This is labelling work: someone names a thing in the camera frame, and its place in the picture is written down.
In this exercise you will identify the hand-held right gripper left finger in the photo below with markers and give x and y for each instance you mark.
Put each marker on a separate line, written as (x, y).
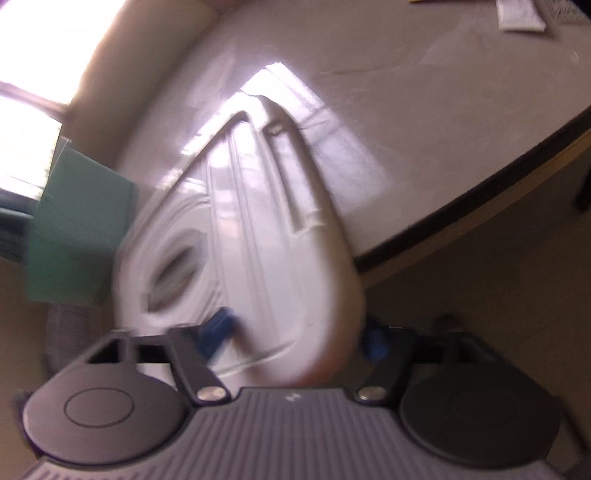
(216, 333)

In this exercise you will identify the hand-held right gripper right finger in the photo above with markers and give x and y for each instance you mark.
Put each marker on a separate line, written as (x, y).
(376, 345)

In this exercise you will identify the white plastic bin lid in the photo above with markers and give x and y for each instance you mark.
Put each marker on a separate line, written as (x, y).
(258, 230)

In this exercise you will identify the teal plastic storage bin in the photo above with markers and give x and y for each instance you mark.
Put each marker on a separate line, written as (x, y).
(78, 230)

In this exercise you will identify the grey desk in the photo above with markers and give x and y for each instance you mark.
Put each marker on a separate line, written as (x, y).
(415, 115)

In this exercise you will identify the window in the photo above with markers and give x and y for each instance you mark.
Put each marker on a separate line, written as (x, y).
(23, 138)

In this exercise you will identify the white paper packet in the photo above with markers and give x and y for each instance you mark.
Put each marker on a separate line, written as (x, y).
(519, 16)

